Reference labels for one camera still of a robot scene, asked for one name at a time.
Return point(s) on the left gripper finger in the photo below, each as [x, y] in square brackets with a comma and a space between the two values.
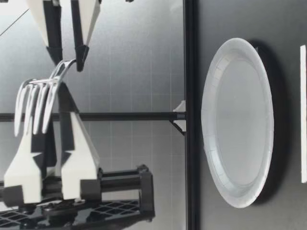
[21, 172]

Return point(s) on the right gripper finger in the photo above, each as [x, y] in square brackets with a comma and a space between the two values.
[90, 21]
[40, 21]

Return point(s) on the silver metal fork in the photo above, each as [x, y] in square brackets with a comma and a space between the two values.
[36, 105]

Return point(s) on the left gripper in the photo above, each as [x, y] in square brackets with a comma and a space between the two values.
[120, 187]

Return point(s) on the white round plate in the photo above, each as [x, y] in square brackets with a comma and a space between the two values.
[239, 124]

